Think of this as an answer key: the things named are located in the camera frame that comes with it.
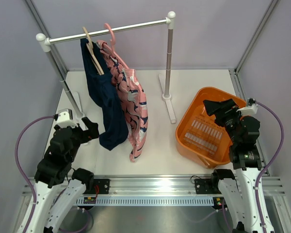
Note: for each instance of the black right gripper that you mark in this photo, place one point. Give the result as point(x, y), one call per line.
point(214, 107)

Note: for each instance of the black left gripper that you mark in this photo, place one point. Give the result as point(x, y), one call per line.
point(92, 133)

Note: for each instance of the navy blue shorts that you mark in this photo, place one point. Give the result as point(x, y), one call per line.
point(104, 94)

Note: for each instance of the beige wooden hanger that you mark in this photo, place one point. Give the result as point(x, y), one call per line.
point(90, 48)

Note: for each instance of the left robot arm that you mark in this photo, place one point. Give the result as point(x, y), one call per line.
point(47, 209)

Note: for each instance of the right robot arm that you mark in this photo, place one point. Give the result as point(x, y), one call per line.
point(241, 187)

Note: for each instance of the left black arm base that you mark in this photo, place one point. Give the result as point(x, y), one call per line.
point(102, 186)

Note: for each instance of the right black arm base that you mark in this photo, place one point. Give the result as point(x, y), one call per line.
point(204, 186)

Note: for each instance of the pink shark print shorts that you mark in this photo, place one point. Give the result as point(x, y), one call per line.
point(132, 98)

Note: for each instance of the pink plastic hanger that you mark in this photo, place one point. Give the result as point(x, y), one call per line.
point(112, 41)

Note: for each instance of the orange plastic basket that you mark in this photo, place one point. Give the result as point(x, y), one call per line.
point(198, 138)

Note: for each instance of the white clothes rack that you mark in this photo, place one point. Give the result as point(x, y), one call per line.
point(74, 99)

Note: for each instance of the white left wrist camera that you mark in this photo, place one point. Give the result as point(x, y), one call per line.
point(65, 119)

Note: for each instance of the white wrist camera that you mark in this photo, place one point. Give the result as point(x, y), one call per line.
point(65, 119)
point(250, 109)

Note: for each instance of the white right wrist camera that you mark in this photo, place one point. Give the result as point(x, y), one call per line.
point(250, 109)

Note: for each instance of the aluminium rail with cable duct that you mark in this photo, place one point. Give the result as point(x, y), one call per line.
point(131, 191)

